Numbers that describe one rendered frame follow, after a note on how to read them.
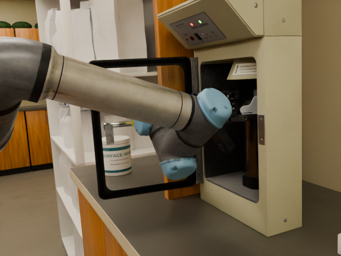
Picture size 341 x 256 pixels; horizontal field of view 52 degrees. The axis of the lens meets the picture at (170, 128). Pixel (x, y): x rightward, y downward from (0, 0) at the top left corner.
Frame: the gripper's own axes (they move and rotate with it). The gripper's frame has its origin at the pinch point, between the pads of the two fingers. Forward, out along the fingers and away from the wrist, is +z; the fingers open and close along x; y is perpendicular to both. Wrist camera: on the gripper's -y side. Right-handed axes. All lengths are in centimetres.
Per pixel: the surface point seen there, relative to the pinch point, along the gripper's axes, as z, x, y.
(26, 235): -59, 249, -122
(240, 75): -7.5, -2.7, 10.9
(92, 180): -35, 60, -28
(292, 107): -1.4, -14.2, 2.7
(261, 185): -9.5, -12.1, -15.5
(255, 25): -11.8, -14.2, 21.5
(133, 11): 11, 124, 50
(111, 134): -36.7, 18.6, -3.6
